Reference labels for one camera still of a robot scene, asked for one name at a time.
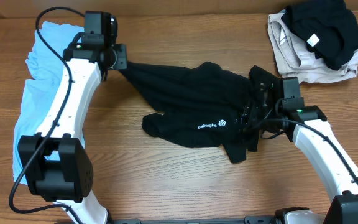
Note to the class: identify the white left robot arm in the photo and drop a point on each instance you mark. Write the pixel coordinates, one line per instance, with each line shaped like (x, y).
(55, 164)

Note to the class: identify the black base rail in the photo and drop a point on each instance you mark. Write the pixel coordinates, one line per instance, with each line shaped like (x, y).
(191, 221)

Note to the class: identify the black polo shirt with logo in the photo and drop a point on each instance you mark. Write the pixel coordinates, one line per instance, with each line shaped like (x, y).
(195, 107)

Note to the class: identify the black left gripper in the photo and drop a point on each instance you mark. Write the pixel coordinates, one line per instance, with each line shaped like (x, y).
(120, 56)

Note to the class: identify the folded beige garment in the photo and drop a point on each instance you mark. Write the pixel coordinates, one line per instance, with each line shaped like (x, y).
(294, 60)

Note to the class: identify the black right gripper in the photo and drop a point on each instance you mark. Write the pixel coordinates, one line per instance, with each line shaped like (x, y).
(260, 90)

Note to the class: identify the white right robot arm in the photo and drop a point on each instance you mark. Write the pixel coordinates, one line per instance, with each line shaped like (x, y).
(280, 109)

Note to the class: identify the folded black garment with tag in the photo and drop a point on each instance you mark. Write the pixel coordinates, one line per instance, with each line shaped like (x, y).
(328, 27)

